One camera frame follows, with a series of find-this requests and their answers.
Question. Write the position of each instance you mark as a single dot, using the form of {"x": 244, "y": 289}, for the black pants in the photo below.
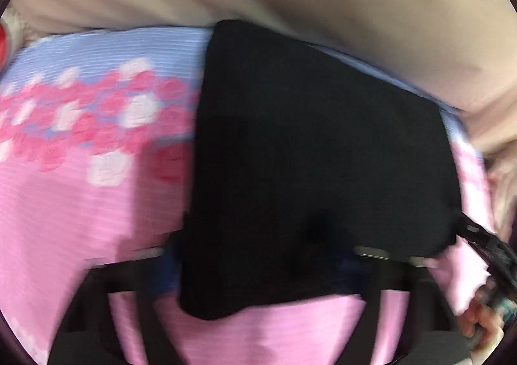
{"x": 315, "y": 146}

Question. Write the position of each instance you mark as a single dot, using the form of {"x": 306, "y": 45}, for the pink floral blanket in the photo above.
{"x": 80, "y": 207}

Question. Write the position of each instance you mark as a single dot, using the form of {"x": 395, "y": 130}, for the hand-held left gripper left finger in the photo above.
{"x": 167, "y": 272}

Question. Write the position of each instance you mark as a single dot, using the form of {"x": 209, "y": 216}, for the person's right hand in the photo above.
{"x": 474, "y": 318}

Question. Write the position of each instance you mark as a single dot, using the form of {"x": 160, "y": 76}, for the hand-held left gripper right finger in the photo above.
{"x": 352, "y": 270}

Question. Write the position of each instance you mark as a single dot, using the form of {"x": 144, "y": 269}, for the red object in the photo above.
{"x": 3, "y": 45}

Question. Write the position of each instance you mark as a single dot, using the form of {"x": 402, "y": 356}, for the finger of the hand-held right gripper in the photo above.
{"x": 474, "y": 231}

